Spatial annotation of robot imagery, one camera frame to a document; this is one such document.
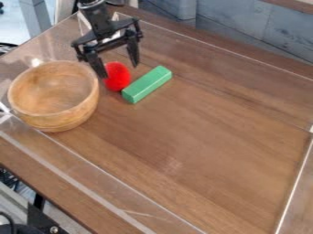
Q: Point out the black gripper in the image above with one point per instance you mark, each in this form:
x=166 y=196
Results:
x=120 y=33

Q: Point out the green rectangular block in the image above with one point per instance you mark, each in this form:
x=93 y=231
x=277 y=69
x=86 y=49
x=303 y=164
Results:
x=146 y=84

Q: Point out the red fruit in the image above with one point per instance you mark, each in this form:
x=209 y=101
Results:
x=118 y=76

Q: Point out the wooden bowl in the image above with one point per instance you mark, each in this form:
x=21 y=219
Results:
x=54 y=96

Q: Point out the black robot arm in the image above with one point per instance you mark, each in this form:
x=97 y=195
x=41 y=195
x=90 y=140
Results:
x=94 y=10

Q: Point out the black table clamp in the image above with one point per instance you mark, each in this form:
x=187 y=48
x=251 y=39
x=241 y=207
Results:
x=39 y=220

